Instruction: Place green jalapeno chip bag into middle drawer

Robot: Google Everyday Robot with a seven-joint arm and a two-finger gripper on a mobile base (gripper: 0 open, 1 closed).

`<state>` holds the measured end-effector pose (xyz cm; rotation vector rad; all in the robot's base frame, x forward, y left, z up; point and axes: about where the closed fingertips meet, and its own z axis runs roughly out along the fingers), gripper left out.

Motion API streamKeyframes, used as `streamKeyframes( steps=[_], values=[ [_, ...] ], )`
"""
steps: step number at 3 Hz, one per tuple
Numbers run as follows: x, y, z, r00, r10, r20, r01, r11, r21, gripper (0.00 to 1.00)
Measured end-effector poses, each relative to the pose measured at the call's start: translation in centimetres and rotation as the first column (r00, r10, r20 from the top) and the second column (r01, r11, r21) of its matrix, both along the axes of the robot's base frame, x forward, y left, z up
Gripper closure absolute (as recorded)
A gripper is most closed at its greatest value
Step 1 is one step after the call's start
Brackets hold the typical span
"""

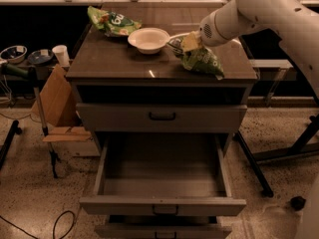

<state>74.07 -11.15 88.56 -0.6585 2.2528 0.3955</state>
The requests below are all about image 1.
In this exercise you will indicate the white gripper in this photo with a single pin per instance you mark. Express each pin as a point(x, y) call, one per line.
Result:
point(207, 34)

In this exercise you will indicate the green jalapeno chip bag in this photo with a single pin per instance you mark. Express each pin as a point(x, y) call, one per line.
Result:
point(201, 61)

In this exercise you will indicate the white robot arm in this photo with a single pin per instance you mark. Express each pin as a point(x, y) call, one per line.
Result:
point(295, 25)

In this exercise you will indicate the grey drawer cabinet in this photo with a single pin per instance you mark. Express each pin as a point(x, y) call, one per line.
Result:
point(111, 71)

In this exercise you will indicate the green chip bag at back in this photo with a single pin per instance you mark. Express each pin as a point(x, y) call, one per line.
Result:
point(112, 24)

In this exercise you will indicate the open middle drawer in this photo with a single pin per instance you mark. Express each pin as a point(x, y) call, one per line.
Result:
point(177, 174)

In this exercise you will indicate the bottom drawer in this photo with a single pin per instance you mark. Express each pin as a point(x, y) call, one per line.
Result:
point(162, 227)

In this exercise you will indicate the white bowl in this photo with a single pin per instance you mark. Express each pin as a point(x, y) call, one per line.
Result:
point(149, 41)

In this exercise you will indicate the white paper cup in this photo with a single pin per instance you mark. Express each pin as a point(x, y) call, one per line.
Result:
point(61, 53)

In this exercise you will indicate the brown cardboard box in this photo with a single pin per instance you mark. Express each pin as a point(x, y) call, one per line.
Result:
point(59, 106)

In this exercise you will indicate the blue bowl near cup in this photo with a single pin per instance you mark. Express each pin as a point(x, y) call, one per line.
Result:
point(40, 57)

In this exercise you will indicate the blue bowl far left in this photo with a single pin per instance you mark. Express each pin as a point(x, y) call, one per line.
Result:
point(14, 54)

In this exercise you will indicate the black stand leg left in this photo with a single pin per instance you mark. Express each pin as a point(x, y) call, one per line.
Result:
point(14, 129)

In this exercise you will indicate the top drawer with black handle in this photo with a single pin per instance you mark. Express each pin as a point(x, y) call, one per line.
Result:
point(161, 118)

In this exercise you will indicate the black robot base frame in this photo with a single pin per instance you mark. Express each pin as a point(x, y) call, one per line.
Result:
point(275, 146)

